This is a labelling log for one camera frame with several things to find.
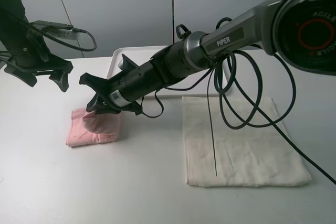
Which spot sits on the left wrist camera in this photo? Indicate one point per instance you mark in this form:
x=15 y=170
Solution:
x=57 y=30

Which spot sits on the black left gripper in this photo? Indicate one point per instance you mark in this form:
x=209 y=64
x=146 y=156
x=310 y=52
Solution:
x=54 y=63

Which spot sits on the white towel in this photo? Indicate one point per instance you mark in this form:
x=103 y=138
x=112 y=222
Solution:
x=253 y=156

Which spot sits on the white plastic tray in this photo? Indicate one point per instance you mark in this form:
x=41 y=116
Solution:
x=140 y=55

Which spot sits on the pink towel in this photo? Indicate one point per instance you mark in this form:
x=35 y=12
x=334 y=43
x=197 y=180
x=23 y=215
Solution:
x=88 y=128

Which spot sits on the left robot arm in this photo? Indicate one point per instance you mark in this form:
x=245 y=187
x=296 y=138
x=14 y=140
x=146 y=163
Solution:
x=27 y=55

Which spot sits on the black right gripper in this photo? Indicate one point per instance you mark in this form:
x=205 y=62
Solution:
x=118 y=94

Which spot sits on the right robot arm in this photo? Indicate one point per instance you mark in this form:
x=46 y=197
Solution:
x=301 y=31

